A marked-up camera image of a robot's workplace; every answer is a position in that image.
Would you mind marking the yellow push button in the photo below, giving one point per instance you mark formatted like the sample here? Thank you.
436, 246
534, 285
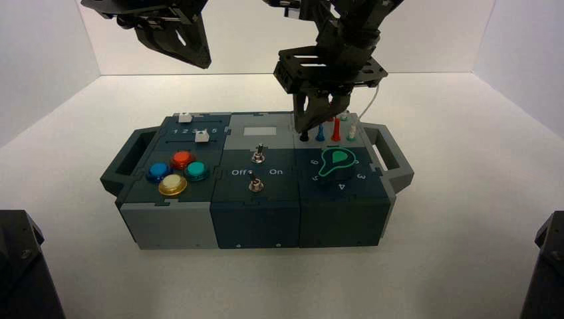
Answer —
172, 185

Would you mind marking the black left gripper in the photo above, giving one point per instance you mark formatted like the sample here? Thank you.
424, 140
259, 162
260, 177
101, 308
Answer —
145, 13

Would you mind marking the white slider knob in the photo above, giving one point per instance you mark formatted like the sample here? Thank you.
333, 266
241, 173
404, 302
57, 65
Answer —
184, 118
202, 137

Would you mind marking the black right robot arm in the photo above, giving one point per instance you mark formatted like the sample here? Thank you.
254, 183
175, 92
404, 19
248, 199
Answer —
548, 273

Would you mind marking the orange push button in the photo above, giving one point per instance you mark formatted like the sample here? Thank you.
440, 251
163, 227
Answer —
182, 160

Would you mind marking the teal push button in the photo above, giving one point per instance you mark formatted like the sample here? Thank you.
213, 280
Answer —
196, 171

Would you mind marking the black green rotary knob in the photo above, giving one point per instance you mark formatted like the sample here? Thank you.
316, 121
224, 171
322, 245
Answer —
337, 169

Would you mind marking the small grey display window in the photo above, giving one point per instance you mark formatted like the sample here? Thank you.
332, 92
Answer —
260, 131

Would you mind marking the grey and teal control box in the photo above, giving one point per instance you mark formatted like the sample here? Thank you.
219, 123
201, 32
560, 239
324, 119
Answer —
255, 220

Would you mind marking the blue push button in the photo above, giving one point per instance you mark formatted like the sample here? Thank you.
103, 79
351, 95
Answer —
157, 172

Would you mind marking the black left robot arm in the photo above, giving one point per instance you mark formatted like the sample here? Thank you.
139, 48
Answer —
22, 273

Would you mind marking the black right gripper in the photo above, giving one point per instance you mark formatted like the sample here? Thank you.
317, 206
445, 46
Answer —
339, 66

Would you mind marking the metal toggle switch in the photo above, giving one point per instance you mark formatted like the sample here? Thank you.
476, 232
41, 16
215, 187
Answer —
258, 155
255, 184

